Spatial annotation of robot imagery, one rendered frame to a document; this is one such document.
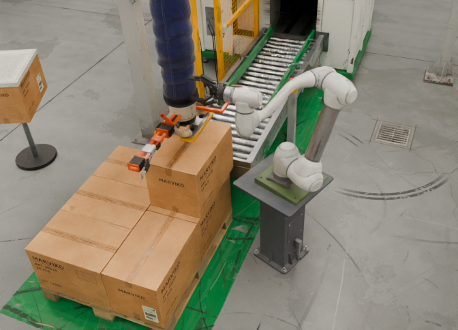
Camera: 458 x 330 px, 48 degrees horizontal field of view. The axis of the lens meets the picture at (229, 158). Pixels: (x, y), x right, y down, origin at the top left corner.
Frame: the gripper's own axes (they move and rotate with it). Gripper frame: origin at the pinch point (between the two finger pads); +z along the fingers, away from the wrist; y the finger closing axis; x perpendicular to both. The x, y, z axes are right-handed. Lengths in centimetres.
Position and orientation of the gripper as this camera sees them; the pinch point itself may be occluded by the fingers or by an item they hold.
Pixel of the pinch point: (191, 88)
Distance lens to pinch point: 294.3
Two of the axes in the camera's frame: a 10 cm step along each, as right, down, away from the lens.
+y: 0.4, 7.8, 6.3
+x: 3.6, -6.0, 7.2
